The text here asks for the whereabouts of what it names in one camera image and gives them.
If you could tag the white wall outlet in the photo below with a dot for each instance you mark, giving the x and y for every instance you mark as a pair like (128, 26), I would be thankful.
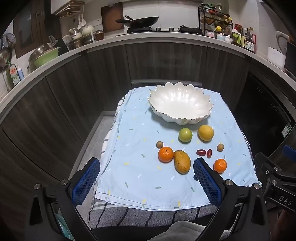
(96, 22)

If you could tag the blue plastic bottle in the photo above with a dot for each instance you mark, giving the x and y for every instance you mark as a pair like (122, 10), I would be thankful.
(21, 73)

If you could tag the black countertop appliance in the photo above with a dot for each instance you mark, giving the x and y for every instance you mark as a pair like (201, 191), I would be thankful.
(291, 58)

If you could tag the white ceramic pot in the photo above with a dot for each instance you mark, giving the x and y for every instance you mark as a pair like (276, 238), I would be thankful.
(87, 30)

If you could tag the white mug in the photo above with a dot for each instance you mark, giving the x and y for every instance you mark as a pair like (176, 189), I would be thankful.
(66, 39)

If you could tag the dark wood kitchen cabinet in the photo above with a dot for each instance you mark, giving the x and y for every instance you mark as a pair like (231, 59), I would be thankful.
(104, 69)

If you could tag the black built-in appliance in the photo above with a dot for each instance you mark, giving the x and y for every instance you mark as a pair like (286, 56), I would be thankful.
(261, 111)

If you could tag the group of small seasoning bottles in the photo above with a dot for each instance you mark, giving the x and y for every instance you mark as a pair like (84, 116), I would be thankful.
(219, 19)

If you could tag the green apple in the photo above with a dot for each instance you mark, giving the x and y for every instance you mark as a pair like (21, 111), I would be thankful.
(185, 135)

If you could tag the white ceramic condiment jar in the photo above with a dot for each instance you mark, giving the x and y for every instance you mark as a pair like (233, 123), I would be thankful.
(220, 37)
(228, 38)

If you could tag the brown wooden cutting board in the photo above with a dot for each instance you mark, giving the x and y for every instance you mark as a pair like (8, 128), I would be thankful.
(111, 16)

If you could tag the orange tangerine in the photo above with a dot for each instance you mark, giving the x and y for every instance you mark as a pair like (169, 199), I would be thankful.
(220, 166)
(165, 154)

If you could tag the brown glass jar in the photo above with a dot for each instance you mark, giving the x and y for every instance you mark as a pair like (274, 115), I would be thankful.
(99, 35)

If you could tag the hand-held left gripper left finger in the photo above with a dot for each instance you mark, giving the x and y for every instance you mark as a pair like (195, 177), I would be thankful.
(85, 182)

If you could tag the grey striped cloth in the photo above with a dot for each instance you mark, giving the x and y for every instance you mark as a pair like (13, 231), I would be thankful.
(129, 215)

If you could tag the metal wall rack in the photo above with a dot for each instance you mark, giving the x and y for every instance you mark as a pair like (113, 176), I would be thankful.
(69, 9)

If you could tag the black gas stove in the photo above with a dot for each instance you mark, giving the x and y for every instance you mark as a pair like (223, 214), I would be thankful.
(138, 30)

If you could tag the stainless steel basin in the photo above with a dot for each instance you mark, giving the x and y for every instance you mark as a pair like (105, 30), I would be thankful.
(38, 51)

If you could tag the light blue patterned cloth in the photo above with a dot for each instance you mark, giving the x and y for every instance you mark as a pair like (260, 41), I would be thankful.
(138, 139)

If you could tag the hanging metal strainer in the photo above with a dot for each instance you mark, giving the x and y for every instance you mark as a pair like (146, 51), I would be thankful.
(7, 40)

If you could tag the grey fleece towel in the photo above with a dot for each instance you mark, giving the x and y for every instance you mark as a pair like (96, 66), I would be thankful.
(175, 231)

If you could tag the green cooking oil bottle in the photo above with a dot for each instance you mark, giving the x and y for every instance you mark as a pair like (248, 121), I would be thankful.
(235, 37)

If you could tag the stack of white bowls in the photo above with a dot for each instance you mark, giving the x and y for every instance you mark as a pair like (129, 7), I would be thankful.
(76, 34)

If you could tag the stainless steel pot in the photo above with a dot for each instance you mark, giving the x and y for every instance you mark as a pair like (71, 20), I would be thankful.
(79, 42)

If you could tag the yellow lid jar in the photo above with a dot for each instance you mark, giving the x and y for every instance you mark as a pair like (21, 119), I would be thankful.
(218, 29)

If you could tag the green plastic basin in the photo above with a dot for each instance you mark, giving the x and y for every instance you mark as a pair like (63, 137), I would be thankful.
(46, 58)

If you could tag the white rice cooker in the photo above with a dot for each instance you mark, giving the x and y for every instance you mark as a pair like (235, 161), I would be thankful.
(281, 39)

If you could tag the dark wood window frame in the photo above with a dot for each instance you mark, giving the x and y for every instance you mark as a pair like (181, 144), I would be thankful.
(30, 25)

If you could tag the person's right hand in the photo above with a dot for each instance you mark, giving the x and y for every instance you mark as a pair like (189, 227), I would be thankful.
(288, 226)

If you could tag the brown longan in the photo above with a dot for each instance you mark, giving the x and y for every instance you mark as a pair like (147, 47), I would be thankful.
(159, 144)
(220, 147)

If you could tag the slim yellowish bottle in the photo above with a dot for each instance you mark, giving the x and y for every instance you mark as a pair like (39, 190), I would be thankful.
(242, 38)

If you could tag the white scalloped ceramic bowl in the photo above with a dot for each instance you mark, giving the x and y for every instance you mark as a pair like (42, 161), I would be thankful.
(180, 102)

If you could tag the white hanging ladles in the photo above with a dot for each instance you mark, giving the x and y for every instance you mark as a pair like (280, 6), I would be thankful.
(82, 21)

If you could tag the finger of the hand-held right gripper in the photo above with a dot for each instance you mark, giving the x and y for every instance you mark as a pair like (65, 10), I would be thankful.
(290, 151)
(263, 162)

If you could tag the dark bottle with red cap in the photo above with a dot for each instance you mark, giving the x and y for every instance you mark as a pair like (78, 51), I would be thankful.
(238, 26)

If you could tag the black wok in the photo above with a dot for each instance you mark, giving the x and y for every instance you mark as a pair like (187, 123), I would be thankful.
(143, 22)

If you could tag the green label dish soap bottle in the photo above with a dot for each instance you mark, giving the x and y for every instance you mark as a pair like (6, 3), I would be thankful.
(14, 74)

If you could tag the yellow mango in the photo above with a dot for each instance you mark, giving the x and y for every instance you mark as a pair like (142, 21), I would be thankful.
(182, 162)

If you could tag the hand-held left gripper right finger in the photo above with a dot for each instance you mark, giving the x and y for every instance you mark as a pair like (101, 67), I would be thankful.
(206, 183)

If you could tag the red date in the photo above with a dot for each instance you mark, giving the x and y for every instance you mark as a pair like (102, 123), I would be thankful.
(200, 152)
(209, 153)

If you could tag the pink container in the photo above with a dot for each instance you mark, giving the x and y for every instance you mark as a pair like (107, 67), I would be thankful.
(210, 34)

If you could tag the metal kitchen utensils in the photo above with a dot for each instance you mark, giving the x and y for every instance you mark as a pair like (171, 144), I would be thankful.
(52, 41)

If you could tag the white box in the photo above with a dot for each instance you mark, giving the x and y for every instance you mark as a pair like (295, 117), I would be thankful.
(276, 56)

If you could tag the dark table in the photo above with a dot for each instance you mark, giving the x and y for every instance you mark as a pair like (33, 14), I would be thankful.
(166, 83)

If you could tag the large yellow orange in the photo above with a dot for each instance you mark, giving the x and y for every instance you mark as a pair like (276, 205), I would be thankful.
(205, 132)

